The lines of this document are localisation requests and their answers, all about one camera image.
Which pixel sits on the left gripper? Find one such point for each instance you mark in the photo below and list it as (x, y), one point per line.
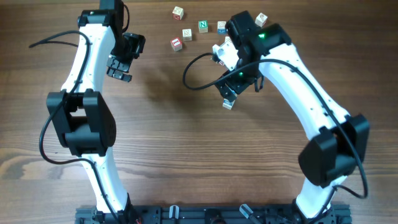
(115, 63)

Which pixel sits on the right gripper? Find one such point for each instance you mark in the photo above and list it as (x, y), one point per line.
(226, 91)

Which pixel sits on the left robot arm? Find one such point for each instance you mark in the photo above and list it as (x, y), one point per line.
(81, 118)

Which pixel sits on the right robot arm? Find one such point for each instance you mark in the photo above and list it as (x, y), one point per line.
(336, 140)

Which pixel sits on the red I block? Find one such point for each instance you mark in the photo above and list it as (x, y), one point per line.
(176, 44)

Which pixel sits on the blue sided picture block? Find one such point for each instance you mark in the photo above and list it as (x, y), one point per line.
(221, 29)

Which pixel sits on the white picture block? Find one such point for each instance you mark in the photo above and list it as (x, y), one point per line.
(187, 35)

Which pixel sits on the green N block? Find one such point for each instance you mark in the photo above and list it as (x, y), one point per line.
(203, 26)

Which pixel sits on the far right picture block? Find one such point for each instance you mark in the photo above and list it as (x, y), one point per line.
(261, 19)

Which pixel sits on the red six block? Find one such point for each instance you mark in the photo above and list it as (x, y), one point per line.
(178, 13)

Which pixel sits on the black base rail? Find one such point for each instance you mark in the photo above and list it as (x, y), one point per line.
(277, 213)

